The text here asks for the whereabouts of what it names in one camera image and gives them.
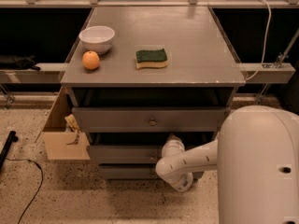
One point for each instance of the grey drawer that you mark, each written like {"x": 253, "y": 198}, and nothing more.
{"x": 149, "y": 120}
{"x": 128, "y": 172}
{"x": 124, "y": 154}

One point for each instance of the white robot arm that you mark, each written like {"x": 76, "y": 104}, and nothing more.
{"x": 256, "y": 156}

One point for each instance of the grey top drawer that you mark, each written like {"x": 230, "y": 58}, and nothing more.
{"x": 149, "y": 120}

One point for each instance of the grey bottom drawer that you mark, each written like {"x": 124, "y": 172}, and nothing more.
{"x": 128, "y": 172}

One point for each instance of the grey drawer cabinet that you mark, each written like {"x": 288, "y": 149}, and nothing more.
{"x": 201, "y": 70}

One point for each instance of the green yellow sponge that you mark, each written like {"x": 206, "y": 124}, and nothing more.
{"x": 151, "y": 59}

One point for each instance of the crumpled yellow paper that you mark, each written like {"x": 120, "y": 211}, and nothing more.
{"x": 72, "y": 126}

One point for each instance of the cardboard box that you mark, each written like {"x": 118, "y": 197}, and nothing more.
{"x": 57, "y": 140}

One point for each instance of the orange fruit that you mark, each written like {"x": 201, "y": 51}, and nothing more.
{"x": 90, "y": 60}

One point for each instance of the white bowl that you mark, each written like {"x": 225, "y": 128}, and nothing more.
{"x": 97, "y": 38}

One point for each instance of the black pole base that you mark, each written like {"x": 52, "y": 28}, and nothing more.
{"x": 11, "y": 138}

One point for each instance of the black cloth on shelf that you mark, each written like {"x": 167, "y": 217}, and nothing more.
{"x": 18, "y": 62}

